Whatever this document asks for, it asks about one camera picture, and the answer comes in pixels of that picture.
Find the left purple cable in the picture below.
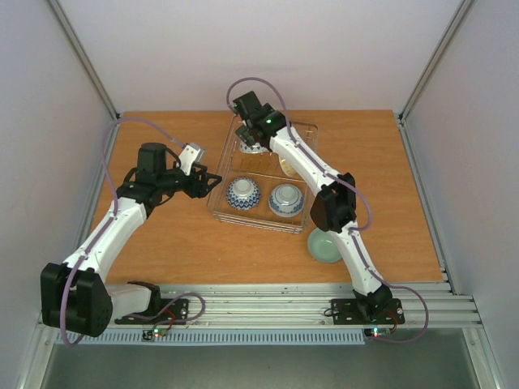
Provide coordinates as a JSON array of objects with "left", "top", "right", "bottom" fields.
[{"left": 59, "top": 117, "right": 205, "bottom": 348}]

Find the blue floral bowl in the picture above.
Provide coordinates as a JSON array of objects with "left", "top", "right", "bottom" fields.
[{"left": 268, "top": 184, "right": 304, "bottom": 218}]

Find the wire dish rack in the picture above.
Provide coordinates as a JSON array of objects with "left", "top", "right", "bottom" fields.
[{"left": 208, "top": 117, "right": 314, "bottom": 233}]

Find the yellow sun bowl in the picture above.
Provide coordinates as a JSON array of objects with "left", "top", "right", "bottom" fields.
[{"left": 279, "top": 158, "right": 297, "bottom": 177}]

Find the blue slotted cable duct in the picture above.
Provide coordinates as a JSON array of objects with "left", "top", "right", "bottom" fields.
[{"left": 79, "top": 328, "right": 365, "bottom": 347}]

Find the aluminium rail frame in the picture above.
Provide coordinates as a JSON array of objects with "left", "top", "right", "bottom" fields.
[{"left": 15, "top": 0, "right": 519, "bottom": 389}]

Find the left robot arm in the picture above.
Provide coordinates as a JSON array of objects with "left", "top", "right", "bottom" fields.
[{"left": 40, "top": 143, "right": 221, "bottom": 337}]

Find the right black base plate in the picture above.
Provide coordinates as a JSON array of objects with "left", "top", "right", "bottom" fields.
[{"left": 329, "top": 298, "right": 405, "bottom": 325}]

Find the red patterned bowl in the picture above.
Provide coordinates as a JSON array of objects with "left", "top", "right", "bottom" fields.
[{"left": 225, "top": 177, "right": 261, "bottom": 211}]

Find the circuit board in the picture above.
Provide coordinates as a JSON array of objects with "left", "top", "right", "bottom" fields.
[
  {"left": 364, "top": 327, "right": 393, "bottom": 338},
  {"left": 141, "top": 328, "right": 169, "bottom": 342}
]

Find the left circuit board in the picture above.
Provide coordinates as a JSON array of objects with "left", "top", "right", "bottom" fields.
[{"left": 141, "top": 328, "right": 169, "bottom": 342}]

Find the right circuit board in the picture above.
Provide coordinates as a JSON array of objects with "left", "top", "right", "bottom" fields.
[{"left": 364, "top": 327, "right": 393, "bottom": 338}]

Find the pale green bowl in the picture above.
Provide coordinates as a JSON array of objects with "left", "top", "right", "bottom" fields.
[{"left": 307, "top": 228, "right": 342, "bottom": 263}]

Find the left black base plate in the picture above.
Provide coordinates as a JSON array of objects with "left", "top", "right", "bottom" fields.
[{"left": 114, "top": 298, "right": 190, "bottom": 325}]

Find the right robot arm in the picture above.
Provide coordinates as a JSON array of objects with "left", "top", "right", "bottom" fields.
[{"left": 229, "top": 92, "right": 392, "bottom": 323}]

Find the pink scale pattern bowl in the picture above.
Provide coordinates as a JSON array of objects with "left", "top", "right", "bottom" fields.
[{"left": 239, "top": 140, "right": 267, "bottom": 154}]

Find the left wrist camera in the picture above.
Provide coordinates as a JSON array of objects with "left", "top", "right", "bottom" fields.
[{"left": 179, "top": 143, "right": 206, "bottom": 176}]

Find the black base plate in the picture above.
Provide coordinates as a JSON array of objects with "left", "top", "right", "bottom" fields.
[
  {"left": 329, "top": 298, "right": 405, "bottom": 325},
  {"left": 114, "top": 298, "right": 190, "bottom": 325}
]

